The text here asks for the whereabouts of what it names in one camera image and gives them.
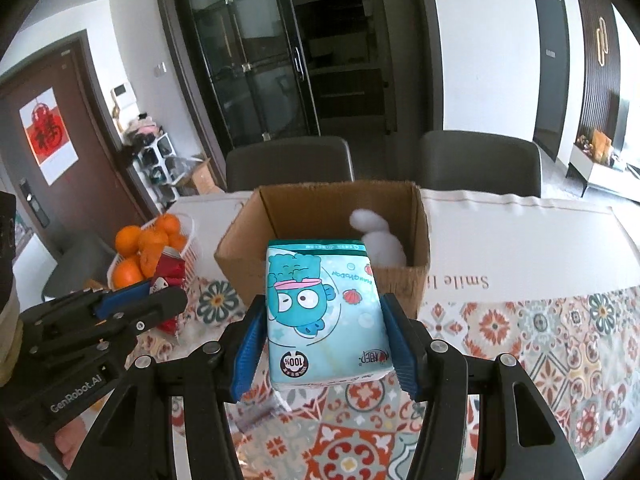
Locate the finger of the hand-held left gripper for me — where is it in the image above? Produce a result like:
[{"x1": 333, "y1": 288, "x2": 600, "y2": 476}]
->
[
  {"x1": 27, "y1": 287, "x2": 188, "y2": 361},
  {"x1": 20, "y1": 282, "x2": 153, "y2": 335}
]

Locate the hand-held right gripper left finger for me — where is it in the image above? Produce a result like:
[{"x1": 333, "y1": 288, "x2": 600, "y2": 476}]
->
[{"x1": 65, "y1": 297, "x2": 268, "y2": 480}]

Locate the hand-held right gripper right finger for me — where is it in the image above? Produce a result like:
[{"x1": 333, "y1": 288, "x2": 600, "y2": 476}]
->
[{"x1": 381, "y1": 294, "x2": 576, "y2": 480}]

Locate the red snack packet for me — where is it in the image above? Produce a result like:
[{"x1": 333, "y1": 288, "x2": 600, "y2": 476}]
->
[{"x1": 150, "y1": 246, "x2": 187, "y2": 337}]

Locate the teal cartoon tissue pack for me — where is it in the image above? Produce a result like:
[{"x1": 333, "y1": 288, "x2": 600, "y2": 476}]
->
[{"x1": 265, "y1": 239, "x2": 396, "y2": 392}]

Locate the cardboard box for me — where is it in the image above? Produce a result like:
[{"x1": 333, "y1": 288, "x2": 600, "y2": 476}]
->
[{"x1": 214, "y1": 180, "x2": 432, "y2": 318}]

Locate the white plush toy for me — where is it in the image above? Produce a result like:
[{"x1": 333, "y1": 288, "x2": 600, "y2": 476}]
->
[{"x1": 349, "y1": 208, "x2": 408, "y2": 267}]

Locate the person's left hand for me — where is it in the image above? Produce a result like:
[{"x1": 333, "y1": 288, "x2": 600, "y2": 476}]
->
[{"x1": 50, "y1": 410, "x2": 95, "y2": 476}]

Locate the pink ribbed fruit basket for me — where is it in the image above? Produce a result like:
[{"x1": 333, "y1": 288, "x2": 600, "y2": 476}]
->
[{"x1": 106, "y1": 214, "x2": 198, "y2": 301}]

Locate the pile of oranges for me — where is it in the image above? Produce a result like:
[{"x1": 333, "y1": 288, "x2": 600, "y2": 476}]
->
[{"x1": 111, "y1": 214, "x2": 190, "y2": 291}]

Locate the grey dining chair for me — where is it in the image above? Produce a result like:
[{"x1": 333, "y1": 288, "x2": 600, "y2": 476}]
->
[
  {"x1": 42, "y1": 232, "x2": 116, "y2": 301},
  {"x1": 415, "y1": 130, "x2": 543, "y2": 196},
  {"x1": 225, "y1": 136, "x2": 355, "y2": 193}
]

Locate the clear small packet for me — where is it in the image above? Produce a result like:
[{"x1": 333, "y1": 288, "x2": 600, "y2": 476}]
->
[{"x1": 232, "y1": 390, "x2": 283, "y2": 433}]

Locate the brown floor carton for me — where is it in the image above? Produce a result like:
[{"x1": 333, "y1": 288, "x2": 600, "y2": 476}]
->
[{"x1": 175, "y1": 157, "x2": 226, "y2": 196}]

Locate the black door lock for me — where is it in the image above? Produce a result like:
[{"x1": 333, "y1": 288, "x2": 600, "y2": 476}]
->
[{"x1": 19, "y1": 178, "x2": 50, "y2": 228}]

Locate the white shoe rack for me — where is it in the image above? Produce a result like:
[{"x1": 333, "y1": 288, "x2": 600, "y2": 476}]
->
[{"x1": 132, "y1": 132, "x2": 176, "y2": 201}]

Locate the grey plastic bag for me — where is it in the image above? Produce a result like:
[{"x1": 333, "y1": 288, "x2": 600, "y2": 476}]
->
[{"x1": 167, "y1": 152, "x2": 201, "y2": 181}]

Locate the pile of clothes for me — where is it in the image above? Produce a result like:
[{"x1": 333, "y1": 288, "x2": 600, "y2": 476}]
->
[{"x1": 122, "y1": 112, "x2": 161, "y2": 146}]

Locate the brown entrance door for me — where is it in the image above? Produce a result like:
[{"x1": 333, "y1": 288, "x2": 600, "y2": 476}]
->
[{"x1": 0, "y1": 30, "x2": 161, "y2": 271}]

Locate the red paper door poster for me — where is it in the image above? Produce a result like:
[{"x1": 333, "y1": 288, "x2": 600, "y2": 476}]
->
[{"x1": 20, "y1": 87, "x2": 78, "y2": 184}]

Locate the white intercom panel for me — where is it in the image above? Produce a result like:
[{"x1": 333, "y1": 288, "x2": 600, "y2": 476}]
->
[{"x1": 111, "y1": 81, "x2": 136, "y2": 108}]

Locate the white television cabinet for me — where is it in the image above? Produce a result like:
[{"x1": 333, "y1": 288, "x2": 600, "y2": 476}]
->
[{"x1": 565, "y1": 147, "x2": 640, "y2": 198}]

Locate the dark glass sliding door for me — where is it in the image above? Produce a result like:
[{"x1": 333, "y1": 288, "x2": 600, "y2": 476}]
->
[{"x1": 150, "y1": 0, "x2": 443, "y2": 161}]

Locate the yellow bag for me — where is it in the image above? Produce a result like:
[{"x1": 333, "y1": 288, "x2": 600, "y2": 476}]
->
[{"x1": 592, "y1": 130, "x2": 613, "y2": 161}]

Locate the dark interior door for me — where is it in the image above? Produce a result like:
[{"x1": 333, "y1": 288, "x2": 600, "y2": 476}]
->
[{"x1": 532, "y1": 0, "x2": 573, "y2": 161}]

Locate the gold wall ornament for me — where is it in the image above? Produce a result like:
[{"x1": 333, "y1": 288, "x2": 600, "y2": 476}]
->
[{"x1": 595, "y1": 16, "x2": 608, "y2": 68}]

